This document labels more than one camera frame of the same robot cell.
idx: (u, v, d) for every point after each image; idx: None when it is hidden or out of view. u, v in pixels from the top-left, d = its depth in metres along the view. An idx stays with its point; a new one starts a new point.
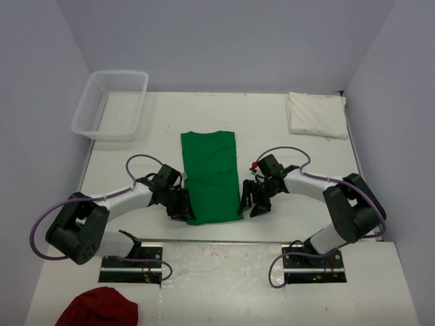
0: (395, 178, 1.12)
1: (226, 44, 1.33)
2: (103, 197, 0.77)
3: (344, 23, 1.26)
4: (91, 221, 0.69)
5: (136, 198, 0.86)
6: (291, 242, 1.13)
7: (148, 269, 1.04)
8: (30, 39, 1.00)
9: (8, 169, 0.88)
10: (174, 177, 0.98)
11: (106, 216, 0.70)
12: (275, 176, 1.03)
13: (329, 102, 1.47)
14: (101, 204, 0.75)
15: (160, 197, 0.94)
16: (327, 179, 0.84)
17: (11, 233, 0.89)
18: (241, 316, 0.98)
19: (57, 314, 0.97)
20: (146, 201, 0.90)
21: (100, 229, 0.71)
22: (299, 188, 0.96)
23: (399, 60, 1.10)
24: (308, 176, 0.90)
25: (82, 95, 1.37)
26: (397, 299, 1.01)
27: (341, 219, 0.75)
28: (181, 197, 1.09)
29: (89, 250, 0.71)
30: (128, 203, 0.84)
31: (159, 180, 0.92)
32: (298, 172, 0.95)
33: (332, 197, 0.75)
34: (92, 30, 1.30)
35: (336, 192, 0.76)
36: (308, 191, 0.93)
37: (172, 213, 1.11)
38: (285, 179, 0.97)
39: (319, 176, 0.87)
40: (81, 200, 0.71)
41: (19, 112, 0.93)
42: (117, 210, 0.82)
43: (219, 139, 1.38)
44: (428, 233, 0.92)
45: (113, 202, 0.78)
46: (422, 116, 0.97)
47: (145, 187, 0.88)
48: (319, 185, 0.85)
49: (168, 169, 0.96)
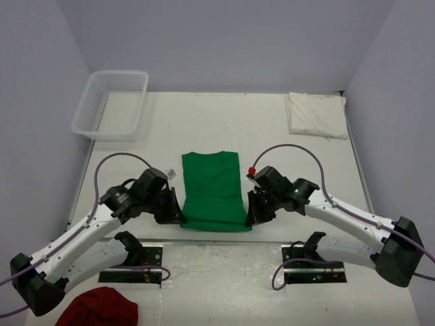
0: (395, 178, 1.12)
1: (226, 43, 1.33)
2: (43, 259, 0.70)
3: (344, 23, 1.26)
4: (31, 293, 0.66)
5: (98, 233, 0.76)
6: (291, 242, 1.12)
7: (148, 270, 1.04)
8: (29, 38, 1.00)
9: (8, 168, 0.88)
10: (159, 185, 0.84)
11: (44, 288, 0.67)
12: (287, 195, 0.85)
13: (329, 102, 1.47)
14: (42, 269, 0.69)
15: (136, 211, 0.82)
16: (378, 226, 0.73)
17: (11, 233, 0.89)
18: (241, 316, 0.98)
19: (57, 315, 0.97)
20: (119, 223, 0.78)
21: (47, 294, 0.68)
22: (325, 219, 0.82)
23: (398, 60, 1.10)
24: (346, 214, 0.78)
25: (81, 95, 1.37)
26: (396, 299, 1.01)
27: (397, 272, 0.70)
28: (169, 201, 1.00)
29: (51, 303, 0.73)
30: (88, 242, 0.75)
31: (137, 191, 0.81)
32: (327, 203, 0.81)
33: (393, 256, 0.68)
34: (91, 29, 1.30)
35: (393, 247, 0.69)
36: (336, 225, 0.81)
37: (162, 219, 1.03)
38: (308, 207, 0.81)
39: (365, 219, 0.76)
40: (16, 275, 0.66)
41: (19, 111, 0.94)
42: (74, 257, 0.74)
43: (222, 160, 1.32)
44: (426, 233, 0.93)
45: (56, 260, 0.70)
46: (421, 115, 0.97)
47: (103, 215, 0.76)
48: (367, 230, 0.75)
49: (148, 176, 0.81)
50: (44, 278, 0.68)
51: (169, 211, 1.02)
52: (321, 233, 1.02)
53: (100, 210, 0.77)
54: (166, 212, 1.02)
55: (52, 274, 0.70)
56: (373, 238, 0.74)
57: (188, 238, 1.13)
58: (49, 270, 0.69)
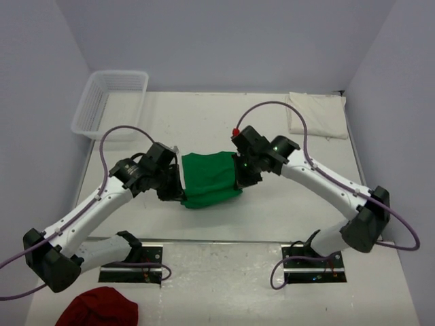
0: (395, 177, 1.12)
1: (226, 44, 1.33)
2: (57, 233, 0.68)
3: (344, 22, 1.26)
4: (48, 267, 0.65)
5: (110, 205, 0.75)
6: (291, 242, 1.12)
7: (148, 269, 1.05)
8: (30, 38, 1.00)
9: (9, 168, 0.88)
10: (165, 157, 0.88)
11: (62, 260, 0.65)
12: (264, 153, 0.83)
13: (329, 102, 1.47)
14: (57, 242, 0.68)
15: (147, 184, 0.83)
16: (356, 193, 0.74)
17: (11, 233, 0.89)
18: (241, 316, 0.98)
19: (56, 315, 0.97)
20: (130, 195, 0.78)
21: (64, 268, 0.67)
22: (303, 181, 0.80)
23: (398, 60, 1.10)
24: (326, 179, 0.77)
25: (81, 94, 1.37)
26: (397, 299, 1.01)
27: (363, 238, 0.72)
28: (174, 179, 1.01)
29: (70, 280, 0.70)
30: (100, 214, 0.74)
31: (146, 164, 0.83)
32: (306, 164, 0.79)
33: (366, 222, 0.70)
34: (91, 30, 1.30)
35: (367, 214, 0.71)
36: (314, 189, 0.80)
37: (164, 196, 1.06)
38: (287, 167, 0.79)
39: (342, 184, 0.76)
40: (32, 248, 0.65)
41: (20, 111, 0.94)
42: (87, 230, 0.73)
43: (222, 159, 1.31)
44: (426, 233, 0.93)
45: (71, 233, 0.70)
46: (421, 115, 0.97)
47: (114, 187, 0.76)
48: (344, 195, 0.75)
49: (158, 149, 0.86)
50: (60, 251, 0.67)
51: (173, 189, 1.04)
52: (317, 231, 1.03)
53: (111, 182, 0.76)
54: (170, 191, 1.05)
55: (67, 247, 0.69)
56: (349, 205, 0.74)
57: (188, 238, 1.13)
58: (64, 243, 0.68)
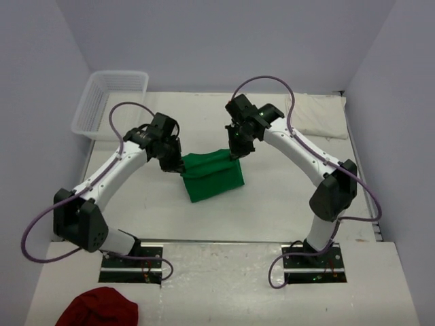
0: (395, 177, 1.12)
1: (226, 44, 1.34)
2: (88, 188, 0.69)
3: (344, 22, 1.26)
4: (83, 219, 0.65)
5: (130, 165, 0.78)
6: (291, 242, 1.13)
7: (148, 269, 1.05)
8: (30, 38, 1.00)
9: (9, 168, 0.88)
10: (169, 128, 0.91)
11: (97, 211, 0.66)
12: (250, 117, 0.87)
13: (329, 102, 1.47)
14: (89, 196, 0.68)
15: (158, 149, 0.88)
16: (325, 161, 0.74)
17: (12, 233, 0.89)
18: (241, 316, 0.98)
19: (56, 315, 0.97)
20: (145, 159, 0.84)
21: (97, 222, 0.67)
22: (281, 147, 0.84)
23: (399, 60, 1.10)
24: (301, 147, 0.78)
25: (81, 94, 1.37)
26: (397, 299, 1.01)
27: (325, 204, 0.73)
28: (177, 151, 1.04)
29: (99, 237, 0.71)
30: (123, 173, 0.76)
31: (153, 130, 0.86)
32: (287, 131, 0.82)
33: (329, 189, 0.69)
34: (91, 30, 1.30)
35: (331, 182, 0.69)
36: (291, 155, 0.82)
37: (167, 168, 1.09)
38: (268, 132, 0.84)
39: (316, 153, 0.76)
40: (66, 201, 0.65)
41: (19, 111, 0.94)
42: (112, 188, 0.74)
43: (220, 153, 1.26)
44: (427, 233, 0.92)
45: (100, 188, 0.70)
46: (421, 115, 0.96)
47: (134, 148, 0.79)
48: (314, 164, 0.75)
49: (162, 118, 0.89)
50: (94, 203, 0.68)
51: (175, 160, 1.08)
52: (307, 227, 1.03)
53: (128, 145, 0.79)
54: (174, 161, 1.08)
55: (99, 201, 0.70)
56: (317, 172, 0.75)
57: (188, 238, 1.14)
58: (97, 197, 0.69)
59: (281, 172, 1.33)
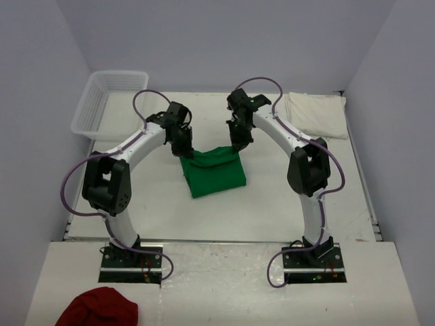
0: (395, 177, 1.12)
1: (227, 44, 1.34)
2: (119, 151, 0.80)
3: (344, 22, 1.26)
4: (115, 173, 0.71)
5: (152, 140, 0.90)
6: (291, 242, 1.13)
7: (148, 270, 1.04)
8: (30, 39, 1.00)
9: (9, 168, 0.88)
10: (183, 113, 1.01)
11: (128, 170, 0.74)
12: (242, 104, 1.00)
13: (329, 102, 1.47)
14: (119, 157, 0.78)
15: (174, 134, 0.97)
16: (298, 138, 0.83)
17: (12, 233, 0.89)
18: (241, 316, 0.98)
19: (56, 315, 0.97)
20: (162, 138, 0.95)
21: (125, 180, 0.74)
22: (266, 128, 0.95)
23: (399, 60, 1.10)
24: (281, 125, 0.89)
25: (81, 94, 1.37)
26: (397, 299, 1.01)
27: (298, 176, 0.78)
28: (189, 138, 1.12)
29: (124, 200, 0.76)
30: (145, 147, 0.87)
31: (170, 117, 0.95)
32: (270, 114, 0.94)
33: (298, 159, 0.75)
34: (91, 30, 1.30)
35: (301, 153, 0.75)
36: (272, 136, 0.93)
37: (177, 152, 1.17)
38: (255, 115, 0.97)
39: (291, 130, 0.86)
40: (102, 155, 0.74)
41: (18, 111, 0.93)
42: (135, 157, 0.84)
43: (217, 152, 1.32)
44: (427, 233, 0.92)
45: (129, 153, 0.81)
46: (421, 115, 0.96)
47: (156, 127, 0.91)
48: (288, 139, 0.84)
49: (177, 106, 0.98)
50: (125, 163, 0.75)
51: (186, 146, 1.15)
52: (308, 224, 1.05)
53: (151, 125, 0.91)
54: (185, 147, 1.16)
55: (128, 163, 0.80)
56: (290, 147, 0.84)
57: (188, 238, 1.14)
58: (127, 159, 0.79)
59: (281, 172, 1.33)
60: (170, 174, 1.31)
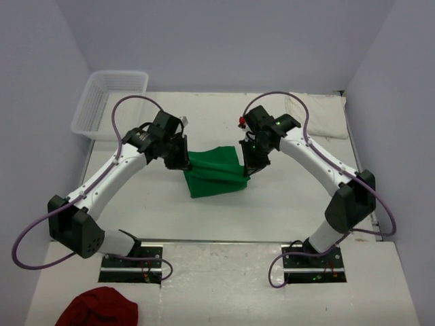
0: (395, 177, 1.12)
1: (226, 44, 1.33)
2: (81, 195, 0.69)
3: (344, 22, 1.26)
4: (77, 228, 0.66)
5: (126, 170, 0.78)
6: (291, 242, 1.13)
7: (148, 269, 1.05)
8: (29, 39, 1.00)
9: (8, 168, 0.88)
10: (171, 127, 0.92)
11: (90, 220, 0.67)
12: (266, 126, 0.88)
13: (329, 102, 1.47)
14: (81, 206, 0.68)
15: (158, 151, 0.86)
16: (341, 171, 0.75)
17: (11, 233, 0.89)
18: (241, 316, 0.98)
19: (57, 315, 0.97)
20: (145, 161, 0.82)
21: (90, 230, 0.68)
22: (297, 155, 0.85)
23: (398, 60, 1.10)
24: (317, 155, 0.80)
25: (81, 94, 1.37)
26: (397, 299, 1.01)
27: (340, 214, 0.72)
28: (181, 149, 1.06)
29: (94, 244, 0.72)
30: (118, 179, 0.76)
31: (155, 131, 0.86)
32: (302, 140, 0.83)
33: (344, 199, 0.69)
34: (90, 29, 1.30)
35: (346, 191, 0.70)
36: (307, 164, 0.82)
37: (170, 164, 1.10)
38: (283, 140, 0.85)
39: (331, 162, 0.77)
40: (61, 208, 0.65)
41: (18, 111, 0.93)
42: (108, 193, 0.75)
43: (220, 155, 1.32)
44: (426, 233, 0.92)
45: (94, 195, 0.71)
46: (421, 115, 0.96)
47: (130, 151, 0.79)
48: (329, 172, 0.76)
49: (165, 117, 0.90)
50: (87, 212, 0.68)
51: (180, 158, 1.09)
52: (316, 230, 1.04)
53: (125, 149, 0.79)
54: (179, 159, 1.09)
55: (92, 209, 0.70)
56: (332, 182, 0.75)
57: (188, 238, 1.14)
58: (90, 206, 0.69)
59: (281, 173, 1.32)
60: (170, 174, 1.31)
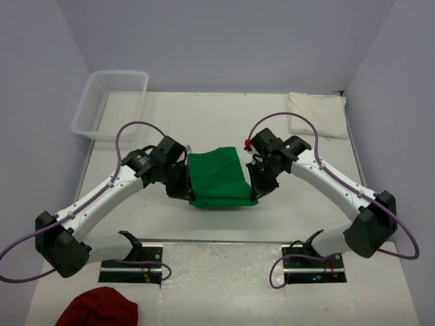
0: (395, 177, 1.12)
1: (226, 44, 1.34)
2: (70, 216, 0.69)
3: (344, 22, 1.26)
4: (60, 250, 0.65)
5: (120, 193, 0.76)
6: (291, 242, 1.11)
7: (148, 269, 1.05)
8: (30, 39, 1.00)
9: (9, 168, 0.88)
10: (176, 153, 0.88)
11: (73, 242, 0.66)
12: (276, 150, 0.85)
13: (329, 102, 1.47)
14: (68, 226, 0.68)
15: (158, 175, 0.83)
16: (359, 193, 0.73)
17: (11, 233, 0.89)
18: (241, 316, 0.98)
19: (57, 314, 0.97)
20: (141, 185, 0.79)
21: (74, 252, 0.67)
22: (310, 179, 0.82)
23: (398, 60, 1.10)
24: (332, 178, 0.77)
25: (81, 94, 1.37)
26: (397, 299, 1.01)
27: (363, 240, 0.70)
28: (183, 176, 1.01)
29: (77, 265, 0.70)
30: (111, 202, 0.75)
31: (157, 155, 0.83)
32: (316, 164, 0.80)
33: (366, 223, 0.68)
34: (90, 30, 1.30)
35: (368, 216, 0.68)
36: (321, 188, 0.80)
37: (172, 192, 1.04)
38: (295, 164, 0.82)
39: (347, 184, 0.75)
40: (47, 227, 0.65)
41: (19, 111, 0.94)
42: (99, 215, 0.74)
43: (221, 156, 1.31)
44: (426, 233, 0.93)
45: (83, 216, 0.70)
46: (421, 115, 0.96)
47: (128, 174, 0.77)
48: (347, 196, 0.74)
49: (169, 142, 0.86)
50: (72, 234, 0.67)
51: (183, 185, 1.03)
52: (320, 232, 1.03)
53: (124, 170, 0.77)
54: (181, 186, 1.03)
55: (79, 231, 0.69)
56: (351, 206, 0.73)
57: (187, 238, 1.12)
58: (76, 227, 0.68)
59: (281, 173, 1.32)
60: None
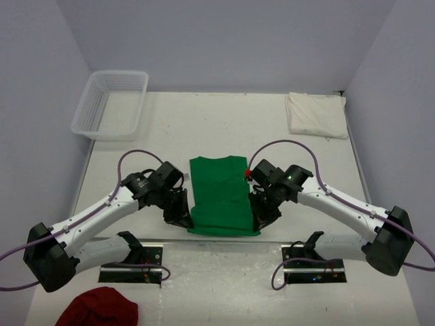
0: (395, 177, 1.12)
1: (226, 44, 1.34)
2: (64, 230, 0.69)
3: (344, 22, 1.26)
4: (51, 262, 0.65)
5: (117, 212, 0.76)
6: (292, 242, 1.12)
7: (148, 270, 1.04)
8: (29, 39, 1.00)
9: (9, 168, 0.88)
10: (175, 177, 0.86)
11: (64, 257, 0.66)
12: (279, 182, 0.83)
13: (329, 102, 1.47)
14: (61, 240, 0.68)
15: (154, 199, 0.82)
16: (372, 214, 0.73)
17: (11, 234, 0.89)
18: (241, 316, 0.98)
19: (56, 314, 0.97)
20: (136, 206, 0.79)
21: (63, 267, 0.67)
22: (317, 206, 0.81)
23: (398, 60, 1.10)
24: (340, 202, 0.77)
25: (81, 95, 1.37)
26: (397, 299, 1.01)
27: (386, 260, 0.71)
28: (180, 200, 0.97)
29: (62, 279, 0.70)
30: (107, 220, 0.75)
31: (155, 178, 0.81)
32: (321, 191, 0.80)
33: (386, 245, 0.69)
34: (90, 30, 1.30)
35: (386, 237, 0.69)
36: (332, 214, 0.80)
37: (170, 216, 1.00)
38: (300, 194, 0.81)
39: (357, 206, 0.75)
40: (41, 239, 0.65)
41: (19, 111, 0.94)
42: (94, 231, 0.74)
43: (230, 164, 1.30)
44: (425, 233, 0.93)
45: (77, 233, 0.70)
46: (421, 115, 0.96)
47: (126, 195, 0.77)
48: (359, 218, 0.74)
49: (168, 167, 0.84)
50: (64, 248, 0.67)
51: (179, 210, 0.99)
52: (319, 233, 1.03)
53: (122, 191, 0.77)
54: (177, 209, 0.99)
55: (72, 246, 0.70)
56: (366, 228, 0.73)
57: (187, 238, 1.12)
58: (69, 242, 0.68)
59: None
60: None
